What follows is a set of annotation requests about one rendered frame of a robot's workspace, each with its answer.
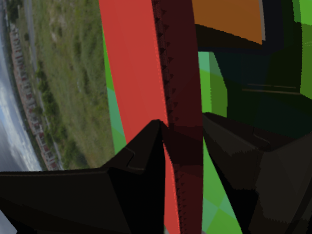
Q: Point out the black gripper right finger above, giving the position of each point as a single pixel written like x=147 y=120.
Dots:
x=267 y=177

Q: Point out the red lid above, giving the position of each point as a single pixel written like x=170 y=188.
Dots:
x=152 y=51

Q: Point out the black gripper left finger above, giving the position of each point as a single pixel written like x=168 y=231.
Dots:
x=124 y=196

